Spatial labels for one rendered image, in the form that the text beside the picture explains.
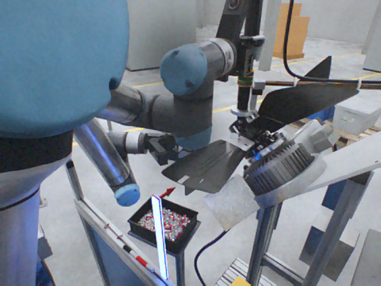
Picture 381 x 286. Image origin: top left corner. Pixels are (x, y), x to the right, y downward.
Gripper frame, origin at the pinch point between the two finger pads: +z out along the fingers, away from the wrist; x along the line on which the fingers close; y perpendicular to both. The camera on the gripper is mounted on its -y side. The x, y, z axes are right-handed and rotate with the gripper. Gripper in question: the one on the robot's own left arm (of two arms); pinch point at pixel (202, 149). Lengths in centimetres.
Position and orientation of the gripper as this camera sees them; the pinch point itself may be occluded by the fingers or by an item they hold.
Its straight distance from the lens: 76.0
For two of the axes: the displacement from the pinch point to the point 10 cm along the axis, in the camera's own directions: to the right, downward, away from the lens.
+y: 0.9, -4.2, 9.0
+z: 10.0, 0.5, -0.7
